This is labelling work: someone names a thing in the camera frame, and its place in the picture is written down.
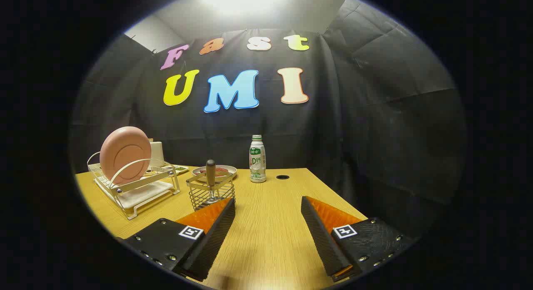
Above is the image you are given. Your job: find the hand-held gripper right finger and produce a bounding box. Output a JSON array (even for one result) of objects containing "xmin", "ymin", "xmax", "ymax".
[{"xmin": 301, "ymin": 196, "xmax": 417, "ymax": 282}]

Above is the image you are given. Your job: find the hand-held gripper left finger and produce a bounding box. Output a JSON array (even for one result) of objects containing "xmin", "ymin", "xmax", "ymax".
[{"xmin": 124, "ymin": 197, "xmax": 236, "ymax": 282}]

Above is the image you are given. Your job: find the metal wire basket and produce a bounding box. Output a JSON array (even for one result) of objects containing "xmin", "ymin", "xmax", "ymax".
[{"xmin": 186, "ymin": 171, "xmax": 236, "ymax": 211}]

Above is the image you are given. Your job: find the wooden-handled metal spoon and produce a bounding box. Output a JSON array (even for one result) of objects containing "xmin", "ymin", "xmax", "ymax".
[{"xmin": 206, "ymin": 159, "xmax": 221, "ymax": 203}]

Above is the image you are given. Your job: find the white wire dish rack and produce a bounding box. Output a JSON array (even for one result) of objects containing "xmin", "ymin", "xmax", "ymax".
[{"xmin": 87, "ymin": 151, "xmax": 181, "ymax": 221}]

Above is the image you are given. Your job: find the pink plate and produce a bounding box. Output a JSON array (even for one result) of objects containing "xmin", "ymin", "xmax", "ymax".
[{"xmin": 100, "ymin": 126, "xmax": 152, "ymax": 185}]

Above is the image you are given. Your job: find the beige plate with meat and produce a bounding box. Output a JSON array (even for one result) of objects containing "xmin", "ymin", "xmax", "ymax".
[{"xmin": 192, "ymin": 165, "xmax": 238, "ymax": 181}]

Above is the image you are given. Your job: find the white compartment seasoning tray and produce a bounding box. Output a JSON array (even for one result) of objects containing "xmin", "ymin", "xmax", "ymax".
[{"xmin": 164, "ymin": 164, "xmax": 190, "ymax": 176}]

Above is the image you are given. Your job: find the white green-label bottle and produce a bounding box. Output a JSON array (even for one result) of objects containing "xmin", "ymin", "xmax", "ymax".
[{"xmin": 249, "ymin": 135, "xmax": 267, "ymax": 183}]

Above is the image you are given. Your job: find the white toaster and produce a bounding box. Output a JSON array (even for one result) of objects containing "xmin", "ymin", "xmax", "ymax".
[{"xmin": 149, "ymin": 141, "xmax": 164, "ymax": 166}]

